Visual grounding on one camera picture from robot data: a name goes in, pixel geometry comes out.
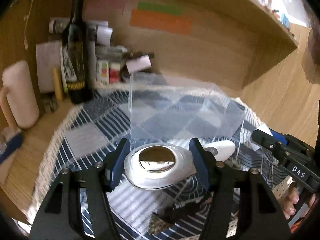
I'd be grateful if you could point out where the black handled tool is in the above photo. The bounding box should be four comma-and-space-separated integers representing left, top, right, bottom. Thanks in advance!
151, 199, 206, 224

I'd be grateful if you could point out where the person's right hand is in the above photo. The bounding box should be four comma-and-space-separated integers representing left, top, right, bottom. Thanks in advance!
281, 182, 317, 221

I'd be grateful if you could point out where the blue white card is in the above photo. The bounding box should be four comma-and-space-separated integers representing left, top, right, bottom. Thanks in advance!
0, 127, 23, 164

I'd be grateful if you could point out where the yellow wooden stick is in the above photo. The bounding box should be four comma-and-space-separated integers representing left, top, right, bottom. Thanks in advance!
52, 67, 64, 101

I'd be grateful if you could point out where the blue white patterned cloth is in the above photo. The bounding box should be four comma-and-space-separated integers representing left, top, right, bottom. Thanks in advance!
30, 83, 292, 239

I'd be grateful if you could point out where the blue box on shelf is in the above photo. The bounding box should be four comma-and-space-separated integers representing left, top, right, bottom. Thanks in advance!
280, 14, 290, 29

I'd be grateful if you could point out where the clear plastic storage box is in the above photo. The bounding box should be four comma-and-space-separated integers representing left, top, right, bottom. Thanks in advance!
128, 73, 245, 141

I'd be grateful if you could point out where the pink mug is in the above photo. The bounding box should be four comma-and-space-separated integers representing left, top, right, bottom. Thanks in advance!
1, 61, 40, 130

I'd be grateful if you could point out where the wooden shelf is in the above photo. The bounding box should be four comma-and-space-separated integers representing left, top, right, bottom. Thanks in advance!
32, 0, 299, 91

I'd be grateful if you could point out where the white paper note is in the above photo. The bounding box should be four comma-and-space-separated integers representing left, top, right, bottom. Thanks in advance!
36, 41, 62, 93

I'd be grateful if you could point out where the small white box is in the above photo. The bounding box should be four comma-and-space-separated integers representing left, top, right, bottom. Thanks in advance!
126, 55, 152, 73

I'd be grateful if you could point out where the dark wine bottle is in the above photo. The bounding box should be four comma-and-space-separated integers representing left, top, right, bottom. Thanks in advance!
62, 0, 93, 105

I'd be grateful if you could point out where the orange sticky note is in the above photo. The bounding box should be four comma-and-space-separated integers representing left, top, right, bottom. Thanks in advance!
130, 9, 193, 35

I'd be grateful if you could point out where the green sticky note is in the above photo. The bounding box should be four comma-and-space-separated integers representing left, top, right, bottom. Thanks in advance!
137, 2, 183, 16

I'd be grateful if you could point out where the pink sticky note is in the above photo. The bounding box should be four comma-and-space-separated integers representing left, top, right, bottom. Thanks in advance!
86, 0, 127, 11

